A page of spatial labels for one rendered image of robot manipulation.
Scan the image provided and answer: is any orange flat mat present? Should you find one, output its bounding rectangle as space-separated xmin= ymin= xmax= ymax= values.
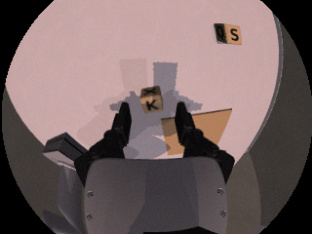
xmin=161 ymin=108 xmax=232 ymax=156

